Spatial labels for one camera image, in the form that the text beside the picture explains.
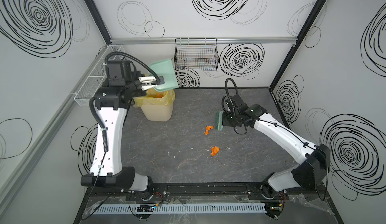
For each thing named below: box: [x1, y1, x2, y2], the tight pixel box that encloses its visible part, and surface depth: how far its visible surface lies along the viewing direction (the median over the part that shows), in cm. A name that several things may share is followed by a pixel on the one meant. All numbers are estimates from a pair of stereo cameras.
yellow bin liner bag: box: [132, 87, 176, 108], surface depth 83 cm
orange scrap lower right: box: [211, 146, 220, 157], surface depth 88 cm
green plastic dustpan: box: [149, 58, 180, 92], surface depth 72 cm
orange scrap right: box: [204, 125, 214, 136], surface depth 98 cm
